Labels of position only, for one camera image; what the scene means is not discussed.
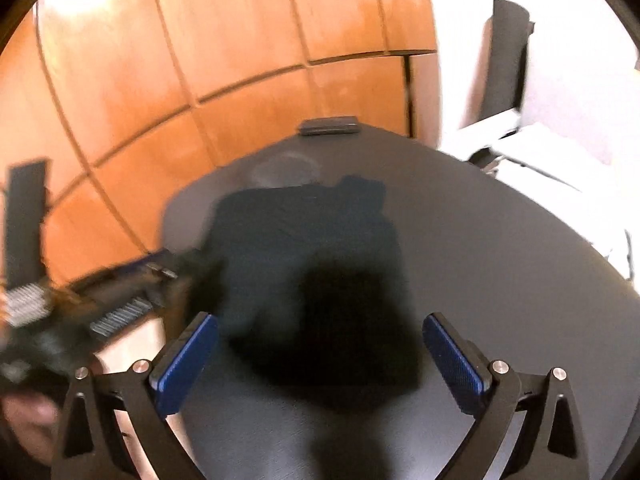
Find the grey yellow blue sofa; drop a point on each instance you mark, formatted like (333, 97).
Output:
(505, 60)

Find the light grey garment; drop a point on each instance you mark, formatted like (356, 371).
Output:
(550, 160)

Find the person's left hand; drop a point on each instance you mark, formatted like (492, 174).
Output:
(25, 425)

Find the black knit garment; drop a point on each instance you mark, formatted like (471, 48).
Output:
(300, 230)

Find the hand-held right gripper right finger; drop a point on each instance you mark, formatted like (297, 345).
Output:
(455, 365)

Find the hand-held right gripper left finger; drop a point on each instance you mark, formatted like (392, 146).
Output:
(185, 365)

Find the wooden panelled wardrobe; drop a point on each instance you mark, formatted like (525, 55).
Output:
(225, 35)

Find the small dark grey block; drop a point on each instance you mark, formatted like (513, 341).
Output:
(327, 126)

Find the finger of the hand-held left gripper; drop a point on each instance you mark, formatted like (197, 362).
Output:
(155, 270)

